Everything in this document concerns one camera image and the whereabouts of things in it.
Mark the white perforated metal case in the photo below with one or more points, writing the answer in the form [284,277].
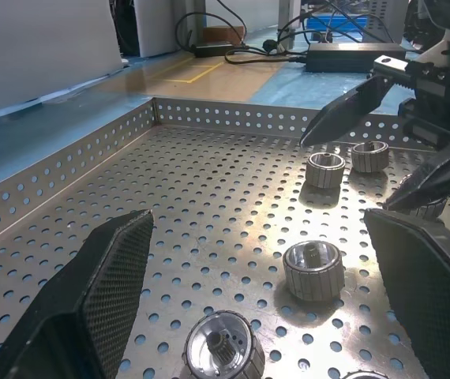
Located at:
[383,19]

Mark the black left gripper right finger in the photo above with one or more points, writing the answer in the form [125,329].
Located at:
[434,292]

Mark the large black power adapter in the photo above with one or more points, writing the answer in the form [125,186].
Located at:
[351,57]

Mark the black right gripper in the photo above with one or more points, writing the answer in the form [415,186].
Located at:
[434,87]

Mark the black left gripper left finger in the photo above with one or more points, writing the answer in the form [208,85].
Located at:
[102,284]

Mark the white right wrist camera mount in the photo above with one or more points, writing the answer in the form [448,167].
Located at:
[446,49]

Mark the blue plastic crate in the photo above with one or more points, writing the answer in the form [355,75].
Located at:
[351,22]

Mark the narrow white foam board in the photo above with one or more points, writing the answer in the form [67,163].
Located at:
[158,23]

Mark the metal table leg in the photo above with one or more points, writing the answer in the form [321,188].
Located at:
[286,19]

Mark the perforated metal tray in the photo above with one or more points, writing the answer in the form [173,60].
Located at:
[209,177]

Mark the brown cardboard box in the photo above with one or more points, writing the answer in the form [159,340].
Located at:
[221,34]

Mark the small black power adapter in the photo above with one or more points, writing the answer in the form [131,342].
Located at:
[213,50]

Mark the large white foam board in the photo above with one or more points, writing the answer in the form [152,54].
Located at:
[31,47]

